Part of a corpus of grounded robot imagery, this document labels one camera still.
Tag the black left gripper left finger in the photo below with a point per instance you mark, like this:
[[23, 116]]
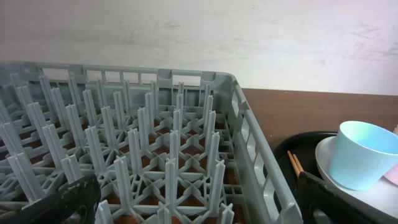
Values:
[[81, 197]]

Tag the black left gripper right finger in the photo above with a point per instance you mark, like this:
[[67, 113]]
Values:
[[314, 194]]

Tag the pink plastic cup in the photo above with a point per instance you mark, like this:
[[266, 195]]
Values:
[[392, 175]]

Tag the grey plastic dishwasher rack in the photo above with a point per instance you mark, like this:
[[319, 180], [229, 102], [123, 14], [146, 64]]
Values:
[[167, 146]]

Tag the round black tray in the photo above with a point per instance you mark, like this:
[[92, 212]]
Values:
[[303, 145]]

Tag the pale grey round plate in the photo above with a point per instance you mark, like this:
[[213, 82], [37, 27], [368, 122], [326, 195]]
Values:
[[379, 202]]

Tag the light blue plastic cup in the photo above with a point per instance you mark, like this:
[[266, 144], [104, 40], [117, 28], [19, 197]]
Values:
[[362, 154]]

